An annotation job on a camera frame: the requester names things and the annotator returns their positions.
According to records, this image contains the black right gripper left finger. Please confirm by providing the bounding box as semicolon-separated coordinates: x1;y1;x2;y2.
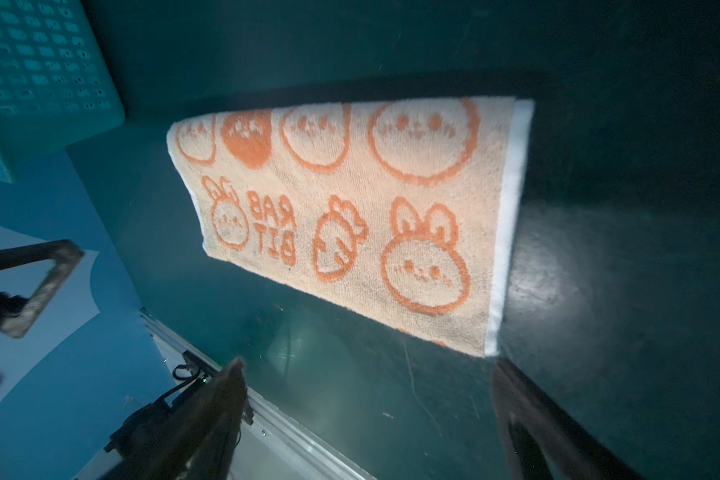
102;358;248;479

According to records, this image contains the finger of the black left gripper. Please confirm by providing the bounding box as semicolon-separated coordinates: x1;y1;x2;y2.
0;239;85;339

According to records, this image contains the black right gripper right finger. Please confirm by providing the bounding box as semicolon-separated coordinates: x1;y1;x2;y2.
491;358;642;479

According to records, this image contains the teal plastic basket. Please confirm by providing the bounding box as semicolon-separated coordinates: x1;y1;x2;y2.
0;0;125;183

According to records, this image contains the orange bunny pattern towel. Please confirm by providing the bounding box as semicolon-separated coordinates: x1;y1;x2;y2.
166;96;535;357

